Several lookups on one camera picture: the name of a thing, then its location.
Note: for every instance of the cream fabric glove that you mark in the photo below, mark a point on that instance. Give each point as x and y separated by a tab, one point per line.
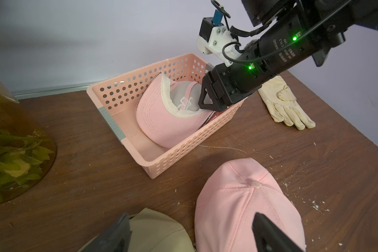
282	104

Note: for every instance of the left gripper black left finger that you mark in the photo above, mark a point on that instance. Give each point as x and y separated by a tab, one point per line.
116	238

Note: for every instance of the beige baseball cap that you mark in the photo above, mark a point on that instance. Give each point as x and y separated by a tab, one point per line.
154	231

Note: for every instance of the pink baseball cap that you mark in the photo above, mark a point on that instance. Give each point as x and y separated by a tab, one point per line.
228	202

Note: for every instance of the pink plastic basket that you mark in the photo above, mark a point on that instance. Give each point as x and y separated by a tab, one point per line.
116	99

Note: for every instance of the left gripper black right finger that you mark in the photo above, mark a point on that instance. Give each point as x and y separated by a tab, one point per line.
269	238

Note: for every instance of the amber glass vase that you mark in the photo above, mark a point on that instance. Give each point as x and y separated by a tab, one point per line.
15	151

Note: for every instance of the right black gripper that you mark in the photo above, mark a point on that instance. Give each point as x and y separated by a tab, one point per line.
225	86

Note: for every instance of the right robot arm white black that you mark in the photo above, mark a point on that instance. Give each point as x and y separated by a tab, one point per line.
285	33

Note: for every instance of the artificial plant bouquet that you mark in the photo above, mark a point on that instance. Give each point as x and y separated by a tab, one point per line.
12	160

